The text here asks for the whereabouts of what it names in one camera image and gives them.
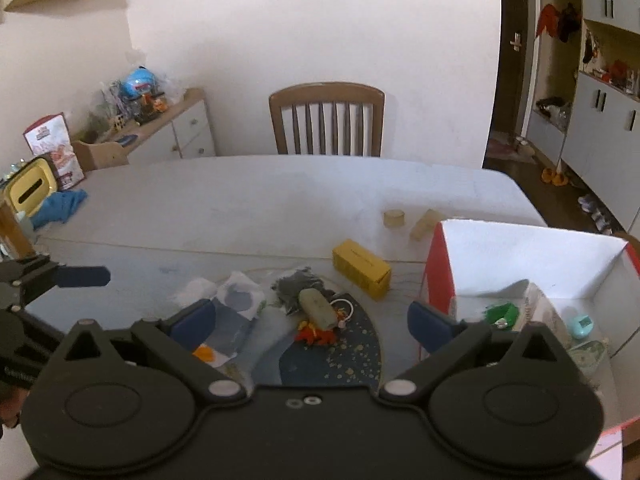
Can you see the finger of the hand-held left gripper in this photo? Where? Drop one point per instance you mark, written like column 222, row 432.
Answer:
column 82, row 276

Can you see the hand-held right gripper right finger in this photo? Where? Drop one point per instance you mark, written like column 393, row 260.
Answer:
column 425, row 322

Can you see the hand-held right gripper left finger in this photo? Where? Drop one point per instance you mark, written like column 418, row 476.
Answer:
column 192, row 322

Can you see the white orange small packet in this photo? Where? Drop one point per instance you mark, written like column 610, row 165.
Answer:
column 206, row 353

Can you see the small yellow carton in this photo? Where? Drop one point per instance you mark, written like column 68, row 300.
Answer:
column 361, row 267

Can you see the red cardboard box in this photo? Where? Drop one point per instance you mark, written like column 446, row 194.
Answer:
column 500, row 255

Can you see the black crinkled packet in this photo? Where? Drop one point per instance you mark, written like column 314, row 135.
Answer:
column 292, row 287

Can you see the grey green oblong pouch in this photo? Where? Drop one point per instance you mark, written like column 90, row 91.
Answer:
column 317, row 307

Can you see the clear printed packet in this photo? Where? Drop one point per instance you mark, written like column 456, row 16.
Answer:
column 542, row 310

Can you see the teal egg-shaped gadget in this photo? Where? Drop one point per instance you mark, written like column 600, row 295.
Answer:
column 580, row 325

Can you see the round pale green item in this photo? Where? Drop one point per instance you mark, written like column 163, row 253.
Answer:
column 590, row 357

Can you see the person's left hand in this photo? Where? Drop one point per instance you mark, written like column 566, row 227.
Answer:
column 10, row 407

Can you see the blue cloth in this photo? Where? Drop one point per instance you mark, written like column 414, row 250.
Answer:
column 60, row 207

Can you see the round dark speckled placemat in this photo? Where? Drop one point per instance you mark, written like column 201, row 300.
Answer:
column 350, row 360

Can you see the amber jar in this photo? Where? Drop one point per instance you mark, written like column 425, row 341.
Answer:
column 10, row 230

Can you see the small wooden block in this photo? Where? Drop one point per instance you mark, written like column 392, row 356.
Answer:
column 424, row 225

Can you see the yellow tissue box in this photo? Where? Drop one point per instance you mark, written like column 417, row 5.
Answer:
column 27, row 192

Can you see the small wooden cylinder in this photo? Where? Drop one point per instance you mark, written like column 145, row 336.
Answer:
column 394, row 218

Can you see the red white snack bag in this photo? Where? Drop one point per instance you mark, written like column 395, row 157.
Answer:
column 52, row 147

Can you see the wooden white sideboard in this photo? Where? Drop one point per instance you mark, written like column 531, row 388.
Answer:
column 190, row 130

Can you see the toy cars and jars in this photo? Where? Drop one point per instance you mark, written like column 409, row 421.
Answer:
column 152, row 106

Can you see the patterned door mat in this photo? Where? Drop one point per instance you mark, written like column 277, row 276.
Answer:
column 502, row 149

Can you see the orange slipper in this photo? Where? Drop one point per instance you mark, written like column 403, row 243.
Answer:
column 561, row 178
column 548, row 175

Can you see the beige plush slippers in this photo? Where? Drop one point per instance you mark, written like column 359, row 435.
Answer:
column 524, row 146

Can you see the row of sneakers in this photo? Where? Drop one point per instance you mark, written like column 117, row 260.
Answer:
column 596, row 212

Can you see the wooden slat-back chair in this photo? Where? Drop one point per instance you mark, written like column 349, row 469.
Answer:
column 325, row 97

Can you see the dark bag in niche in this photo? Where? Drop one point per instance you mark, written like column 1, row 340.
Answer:
column 552, row 107

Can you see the dark brown door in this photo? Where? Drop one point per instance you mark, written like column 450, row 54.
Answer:
column 512, row 85

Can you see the red trinkets on counter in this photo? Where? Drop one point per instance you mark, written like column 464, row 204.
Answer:
column 617, row 71

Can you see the hanging keys and trinkets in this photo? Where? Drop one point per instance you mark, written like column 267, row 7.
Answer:
column 590, row 47

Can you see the red hanging garment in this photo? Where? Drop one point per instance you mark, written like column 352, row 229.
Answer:
column 547, row 20

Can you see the black hanging bag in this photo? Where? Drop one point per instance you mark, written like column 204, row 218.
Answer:
column 569, row 20

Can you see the white wall cabinet unit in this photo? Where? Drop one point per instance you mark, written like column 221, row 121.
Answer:
column 605, row 125

